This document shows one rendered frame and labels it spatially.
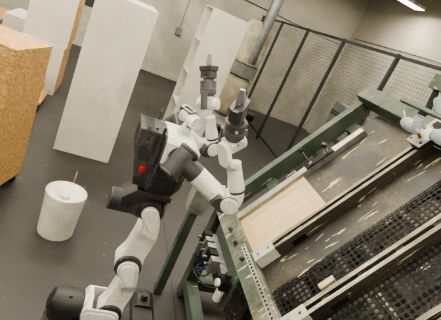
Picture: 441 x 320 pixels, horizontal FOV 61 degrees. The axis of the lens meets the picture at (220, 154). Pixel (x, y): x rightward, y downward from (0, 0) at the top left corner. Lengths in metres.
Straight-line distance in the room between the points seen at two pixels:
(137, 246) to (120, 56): 2.48
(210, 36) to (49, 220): 3.62
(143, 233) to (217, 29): 4.15
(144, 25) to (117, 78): 0.61
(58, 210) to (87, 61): 1.73
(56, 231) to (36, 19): 3.53
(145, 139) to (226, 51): 4.18
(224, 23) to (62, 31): 2.28
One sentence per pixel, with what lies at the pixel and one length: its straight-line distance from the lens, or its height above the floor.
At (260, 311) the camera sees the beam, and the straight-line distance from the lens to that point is 1.88.
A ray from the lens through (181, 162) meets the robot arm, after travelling 1.54.
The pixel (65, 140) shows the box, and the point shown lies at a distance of 4.40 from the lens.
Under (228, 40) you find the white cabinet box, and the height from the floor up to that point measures 1.70.
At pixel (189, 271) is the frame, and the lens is 2.86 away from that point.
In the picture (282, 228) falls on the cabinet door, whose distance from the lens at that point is 2.15.
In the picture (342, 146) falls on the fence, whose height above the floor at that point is 1.56.
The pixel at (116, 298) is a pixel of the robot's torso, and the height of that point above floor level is 0.41.
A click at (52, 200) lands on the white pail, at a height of 0.34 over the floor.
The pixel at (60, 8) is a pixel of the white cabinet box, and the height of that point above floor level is 1.22.
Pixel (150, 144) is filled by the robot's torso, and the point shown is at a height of 1.35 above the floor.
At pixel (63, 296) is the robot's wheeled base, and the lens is 2.28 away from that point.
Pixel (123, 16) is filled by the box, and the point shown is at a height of 1.60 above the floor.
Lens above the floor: 1.95
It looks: 19 degrees down
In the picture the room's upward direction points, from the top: 24 degrees clockwise
